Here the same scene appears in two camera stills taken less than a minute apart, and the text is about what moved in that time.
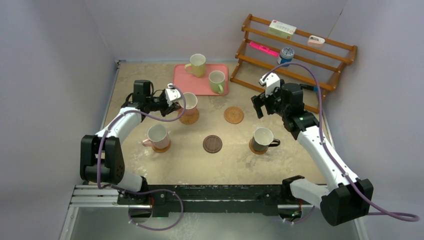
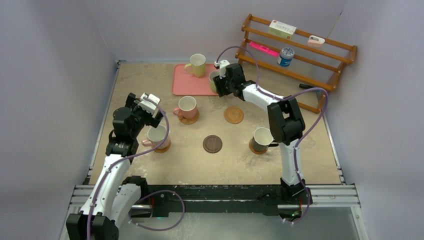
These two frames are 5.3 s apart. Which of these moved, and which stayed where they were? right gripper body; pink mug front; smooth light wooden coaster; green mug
Moved: pink mug front; right gripper body
Stayed: green mug; smooth light wooden coaster
